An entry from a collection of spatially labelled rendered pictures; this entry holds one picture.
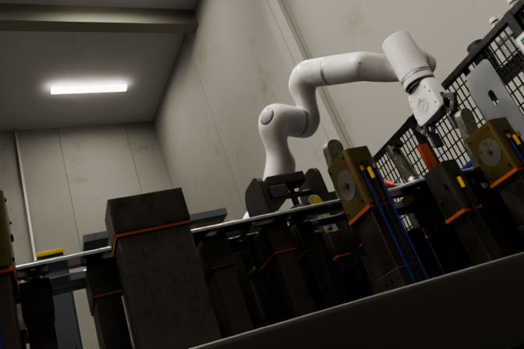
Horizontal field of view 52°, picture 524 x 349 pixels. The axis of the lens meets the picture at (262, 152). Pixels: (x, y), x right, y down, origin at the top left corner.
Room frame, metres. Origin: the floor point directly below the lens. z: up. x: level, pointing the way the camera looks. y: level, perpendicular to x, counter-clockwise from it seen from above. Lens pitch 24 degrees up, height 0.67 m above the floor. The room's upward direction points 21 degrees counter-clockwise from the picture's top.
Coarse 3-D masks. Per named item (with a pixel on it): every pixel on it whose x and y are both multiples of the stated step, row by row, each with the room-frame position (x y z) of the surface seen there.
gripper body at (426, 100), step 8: (424, 80) 1.24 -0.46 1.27; (432, 80) 1.24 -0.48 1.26; (416, 88) 1.26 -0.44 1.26; (424, 88) 1.24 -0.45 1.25; (432, 88) 1.23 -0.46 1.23; (440, 88) 1.24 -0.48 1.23; (408, 96) 1.30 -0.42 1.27; (416, 96) 1.27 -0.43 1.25; (424, 96) 1.25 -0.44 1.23; (432, 96) 1.23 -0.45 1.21; (440, 96) 1.23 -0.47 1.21; (416, 104) 1.29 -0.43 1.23; (424, 104) 1.26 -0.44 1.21; (432, 104) 1.24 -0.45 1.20; (440, 104) 1.23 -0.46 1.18; (416, 112) 1.30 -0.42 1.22; (424, 112) 1.28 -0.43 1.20; (432, 112) 1.25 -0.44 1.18; (440, 112) 1.27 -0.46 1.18; (416, 120) 1.31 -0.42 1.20; (424, 120) 1.29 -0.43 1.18; (432, 120) 1.30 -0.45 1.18
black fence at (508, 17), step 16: (512, 16) 1.55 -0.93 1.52; (496, 32) 1.62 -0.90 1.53; (480, 48) 1.70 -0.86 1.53; (464, 64) 1.78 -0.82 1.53; (448, 80) 1.87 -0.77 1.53; (512, 80) 1.68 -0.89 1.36; (464, 96) 1.86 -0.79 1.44; (400, 128) 2.19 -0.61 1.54; (384, 144) 2.32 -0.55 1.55; (384, 176) 2.42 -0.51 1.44; (400, 176) 2.33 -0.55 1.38; (400, 224) 2.47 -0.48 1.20
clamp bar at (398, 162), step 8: (400, 144) 1.43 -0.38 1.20; (392, 152) 1.45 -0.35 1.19; (400, 152) 1.46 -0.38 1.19; (392, 160) 1.46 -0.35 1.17; (400, 160) 1.46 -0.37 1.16; (408, 160) 1.46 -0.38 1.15; (400, 168) 1.45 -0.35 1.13; (408, 168) 1.46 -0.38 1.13; (408, 176) 1.44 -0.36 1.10; (416, 176) 1.45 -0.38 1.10
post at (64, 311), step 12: (48, 276) 1.16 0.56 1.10; (60, 300) 1.16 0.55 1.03; (72, 300) 1.18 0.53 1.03; (60, 312) 1.16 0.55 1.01; (72, 312) 1.17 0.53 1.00; (60, 324) 1.16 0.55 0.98; (72, 324) 1.17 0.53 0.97; (60, 336) 1.16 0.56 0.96; (72, 336) 1.17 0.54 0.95; (60, 348) 1.16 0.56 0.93; (72, 348) 1.17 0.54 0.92
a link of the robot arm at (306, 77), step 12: (312, 60) 1.42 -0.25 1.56; (300, 72) 1.44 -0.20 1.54; (312, 72) 1.42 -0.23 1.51; (300, 84) 1.47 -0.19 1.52; (312, 84) 1.46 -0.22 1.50; (324, 84) 1.44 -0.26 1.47; (300, 96) 1.51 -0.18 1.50; (312, 96) 1.51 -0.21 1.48; (312, 108) 1.55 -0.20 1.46; (312, 120) 1.58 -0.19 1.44; (312, 132) 1.61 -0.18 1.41
